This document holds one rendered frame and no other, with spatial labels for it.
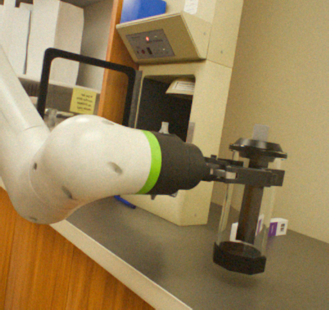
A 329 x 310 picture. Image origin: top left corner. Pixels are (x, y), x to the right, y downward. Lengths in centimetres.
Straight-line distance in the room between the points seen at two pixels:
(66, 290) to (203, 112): 60
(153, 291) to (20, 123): 36
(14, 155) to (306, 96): 102
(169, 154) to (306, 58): 94
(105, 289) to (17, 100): 48
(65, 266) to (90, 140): 65
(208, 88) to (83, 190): 67
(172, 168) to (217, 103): 59
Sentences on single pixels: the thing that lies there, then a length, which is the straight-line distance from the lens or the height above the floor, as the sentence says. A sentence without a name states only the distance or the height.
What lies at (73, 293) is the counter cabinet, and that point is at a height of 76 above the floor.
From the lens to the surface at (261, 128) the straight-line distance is 70.
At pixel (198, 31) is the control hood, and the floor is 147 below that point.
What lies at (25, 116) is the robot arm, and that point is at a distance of 57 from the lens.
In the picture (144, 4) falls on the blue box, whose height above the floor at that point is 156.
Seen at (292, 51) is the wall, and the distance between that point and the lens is 141.
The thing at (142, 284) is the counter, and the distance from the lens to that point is 70.
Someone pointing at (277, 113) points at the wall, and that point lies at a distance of 138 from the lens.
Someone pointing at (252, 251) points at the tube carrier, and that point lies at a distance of 70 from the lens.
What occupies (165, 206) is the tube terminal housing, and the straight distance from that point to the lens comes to 110.
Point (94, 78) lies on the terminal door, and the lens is 120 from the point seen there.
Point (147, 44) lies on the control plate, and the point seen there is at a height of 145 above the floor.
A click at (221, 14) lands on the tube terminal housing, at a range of 109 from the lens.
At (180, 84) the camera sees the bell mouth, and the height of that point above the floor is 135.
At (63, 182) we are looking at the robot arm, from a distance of 44.
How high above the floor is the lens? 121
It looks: 3 degrees down
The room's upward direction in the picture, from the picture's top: 9 degrees clockwise
